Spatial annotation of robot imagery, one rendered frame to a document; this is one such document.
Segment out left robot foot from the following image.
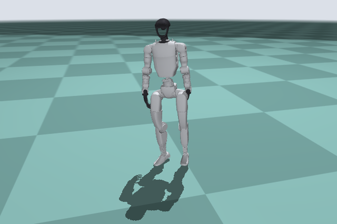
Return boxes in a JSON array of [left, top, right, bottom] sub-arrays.
[[181, 153, 189, 166]]

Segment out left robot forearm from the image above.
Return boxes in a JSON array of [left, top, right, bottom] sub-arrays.
[[182, 66, 192, 92]]

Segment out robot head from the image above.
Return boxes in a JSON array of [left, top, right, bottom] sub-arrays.
[[155, 18, 170, 43]]

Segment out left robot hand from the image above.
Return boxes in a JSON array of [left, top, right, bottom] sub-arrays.
[[186, 89, 191, 100]]

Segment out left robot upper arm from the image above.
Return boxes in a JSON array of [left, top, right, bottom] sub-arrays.
[[175, 43, 189, 74]]

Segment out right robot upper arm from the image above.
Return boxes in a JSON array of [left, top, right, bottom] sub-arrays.
[[142, 44, 152, 75]]

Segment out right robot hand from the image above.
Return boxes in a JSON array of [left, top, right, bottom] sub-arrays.
[[142, 90, 151, 109]]

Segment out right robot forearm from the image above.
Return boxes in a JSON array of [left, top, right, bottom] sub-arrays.
[[142, 73, 150, 93]]

